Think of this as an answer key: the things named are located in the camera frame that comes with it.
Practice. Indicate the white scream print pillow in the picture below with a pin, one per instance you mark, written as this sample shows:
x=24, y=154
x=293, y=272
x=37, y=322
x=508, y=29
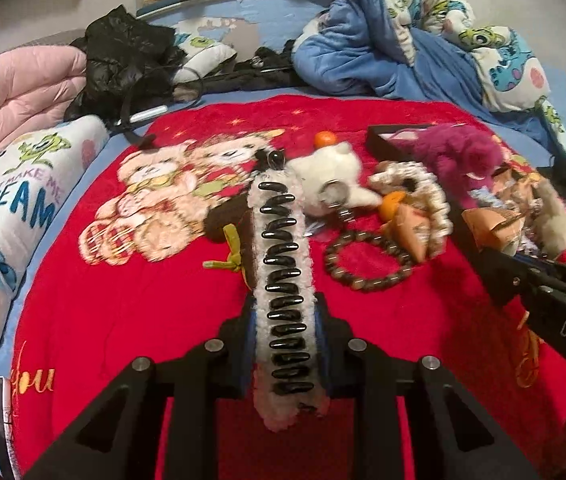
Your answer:
x=37, y=173

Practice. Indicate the small tangerine far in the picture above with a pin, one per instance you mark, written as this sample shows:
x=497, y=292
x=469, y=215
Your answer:
x=324, y=138

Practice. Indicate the tan triangular snack packet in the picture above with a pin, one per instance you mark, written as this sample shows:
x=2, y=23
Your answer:
x=495, y=228

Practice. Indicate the olive green ribbon bow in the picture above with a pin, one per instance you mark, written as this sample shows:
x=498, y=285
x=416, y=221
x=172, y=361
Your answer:
x=234, y=260

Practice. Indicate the black clothes pile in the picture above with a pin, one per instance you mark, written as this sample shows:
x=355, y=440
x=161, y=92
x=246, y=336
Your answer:
x=266, y=69

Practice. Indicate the black shallow cardboard box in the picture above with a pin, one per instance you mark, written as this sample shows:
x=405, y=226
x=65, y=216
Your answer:
x=393, y=142

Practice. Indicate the brown fluffy hair claw clip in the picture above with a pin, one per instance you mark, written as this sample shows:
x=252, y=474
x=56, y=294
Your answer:
x=232, y=221

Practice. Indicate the white monster print pillow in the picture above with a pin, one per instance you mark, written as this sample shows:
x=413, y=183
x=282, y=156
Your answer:
x=199, y=39

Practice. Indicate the blue monster print duvet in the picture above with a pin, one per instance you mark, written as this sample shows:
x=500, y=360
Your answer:
x=429, y=50

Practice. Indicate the pink quilted jacket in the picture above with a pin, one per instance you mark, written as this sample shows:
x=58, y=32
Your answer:
x=37, y=84

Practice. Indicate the orange triangular snack packet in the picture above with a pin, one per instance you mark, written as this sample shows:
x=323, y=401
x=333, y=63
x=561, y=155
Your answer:
x=410, y=229

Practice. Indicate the orange tangerine near scrunchie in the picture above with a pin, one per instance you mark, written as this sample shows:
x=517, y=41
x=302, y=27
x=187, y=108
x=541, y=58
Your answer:
x=390, y=204

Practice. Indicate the beige fluffy plush toy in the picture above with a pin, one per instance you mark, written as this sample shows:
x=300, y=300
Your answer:
x=549, y=220

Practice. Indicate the magenta plush bear toy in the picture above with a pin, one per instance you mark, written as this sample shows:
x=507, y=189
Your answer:
x=462, y=157

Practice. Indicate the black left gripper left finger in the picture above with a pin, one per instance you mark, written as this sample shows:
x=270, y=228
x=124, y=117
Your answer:
x=157, y=420

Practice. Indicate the cream crochet scrunchie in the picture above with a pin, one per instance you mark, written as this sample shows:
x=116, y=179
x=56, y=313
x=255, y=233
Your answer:
x=423, y=192

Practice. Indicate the red embroidered bear blanket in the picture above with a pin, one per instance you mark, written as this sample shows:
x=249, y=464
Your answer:
x=83, y=322

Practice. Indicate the black puffer jacket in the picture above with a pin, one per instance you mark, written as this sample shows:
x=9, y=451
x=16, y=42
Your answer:
x=126, y=59

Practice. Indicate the white plush keychain toy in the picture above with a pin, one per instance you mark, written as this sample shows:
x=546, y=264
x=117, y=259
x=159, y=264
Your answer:
x=329, y=178

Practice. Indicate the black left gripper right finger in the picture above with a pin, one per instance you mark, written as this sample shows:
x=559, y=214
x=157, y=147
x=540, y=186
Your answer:
x=411, y=415

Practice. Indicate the white blue crochet scrunchie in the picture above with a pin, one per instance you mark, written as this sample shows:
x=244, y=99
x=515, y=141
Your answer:
x=485, y=198

